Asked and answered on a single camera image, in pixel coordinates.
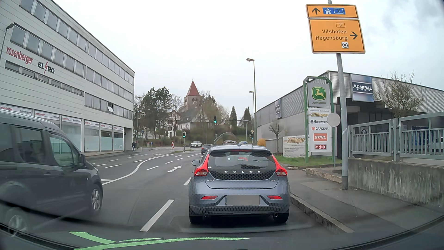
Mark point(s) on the green-framed advertising pylon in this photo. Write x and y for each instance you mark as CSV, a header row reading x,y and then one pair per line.
x,y
319,118

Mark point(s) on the grey hatchback car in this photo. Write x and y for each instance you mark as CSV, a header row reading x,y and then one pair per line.
x,y
239,184

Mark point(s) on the small bare tree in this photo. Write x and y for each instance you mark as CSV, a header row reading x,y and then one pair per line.
x,y
276,133

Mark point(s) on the grass verge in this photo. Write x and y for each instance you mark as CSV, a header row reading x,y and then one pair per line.
x,y
308,160

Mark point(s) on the dark grey van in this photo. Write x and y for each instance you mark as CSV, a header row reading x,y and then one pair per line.
x,y
41,166

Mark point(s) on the traffic light on post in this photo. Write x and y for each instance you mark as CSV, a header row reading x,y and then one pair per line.
x,y
184,137

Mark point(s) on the vehicle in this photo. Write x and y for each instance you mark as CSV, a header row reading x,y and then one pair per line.
x,y
229,142

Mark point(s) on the group of dark trees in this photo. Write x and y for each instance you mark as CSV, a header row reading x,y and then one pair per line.
x,y
156,107

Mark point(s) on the grey metal railing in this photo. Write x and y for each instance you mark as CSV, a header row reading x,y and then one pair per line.
x,y
395,139

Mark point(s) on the dark car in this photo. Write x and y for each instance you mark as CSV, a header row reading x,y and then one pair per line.
x,y
206,148

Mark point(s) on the conifer trees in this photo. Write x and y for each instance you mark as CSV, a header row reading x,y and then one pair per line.
x,y
240,118

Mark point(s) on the grey paved pavement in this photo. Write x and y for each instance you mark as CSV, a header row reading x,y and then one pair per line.
x,y
360,205

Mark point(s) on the white office building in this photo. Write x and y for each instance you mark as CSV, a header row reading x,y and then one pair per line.
x,y
66,80

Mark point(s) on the yellow direction sign on pole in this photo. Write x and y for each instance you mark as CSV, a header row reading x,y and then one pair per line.
x,y
336,34

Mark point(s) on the grey asphalt road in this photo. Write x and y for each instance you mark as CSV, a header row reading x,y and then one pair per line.
x,y
138,187

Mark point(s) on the pavement beside office building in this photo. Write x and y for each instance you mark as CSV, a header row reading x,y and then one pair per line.
x,y
111,154

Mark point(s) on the grey metal-clad hall building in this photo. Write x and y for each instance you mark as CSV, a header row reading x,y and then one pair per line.
x,y
388,93

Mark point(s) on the car's own bonnet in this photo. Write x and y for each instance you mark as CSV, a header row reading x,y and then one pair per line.
x,y
222,243

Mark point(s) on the tall street lamp post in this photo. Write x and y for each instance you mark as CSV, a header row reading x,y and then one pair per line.
x,y
254,100

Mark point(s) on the church with red spire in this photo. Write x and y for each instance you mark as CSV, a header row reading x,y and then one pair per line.
x,y
193,111

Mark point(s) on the road markings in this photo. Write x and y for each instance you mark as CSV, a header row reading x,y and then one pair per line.
x,y
156,215

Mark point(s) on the white advertising billboard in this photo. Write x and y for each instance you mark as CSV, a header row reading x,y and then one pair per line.
x,y
294,145

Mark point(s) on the white car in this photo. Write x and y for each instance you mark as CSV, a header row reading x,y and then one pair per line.
x,y
196,143

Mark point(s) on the concrete wall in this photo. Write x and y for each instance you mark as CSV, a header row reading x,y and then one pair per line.
x,y
392,180

